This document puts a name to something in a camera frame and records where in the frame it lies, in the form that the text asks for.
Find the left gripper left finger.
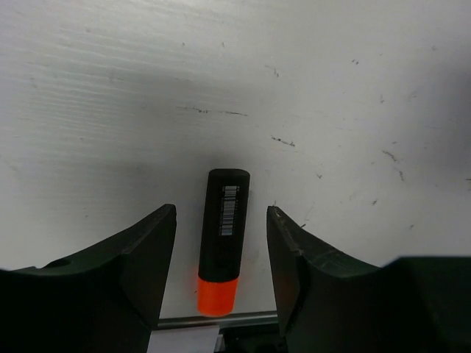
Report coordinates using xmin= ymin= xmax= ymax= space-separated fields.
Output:
xmin=1 ymin=204 xmax=176 ymax=352

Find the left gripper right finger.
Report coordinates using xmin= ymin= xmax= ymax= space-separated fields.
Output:
xmin=266 ymin=206 xmax=470 ymax=352

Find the orange capped black highlighter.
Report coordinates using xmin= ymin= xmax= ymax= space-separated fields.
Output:
xmin=197 ymin=168 xmax=250 ymax=317

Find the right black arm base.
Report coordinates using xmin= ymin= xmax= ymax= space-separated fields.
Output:
xmin=219 ymin=324 xmax=288 ymax=353

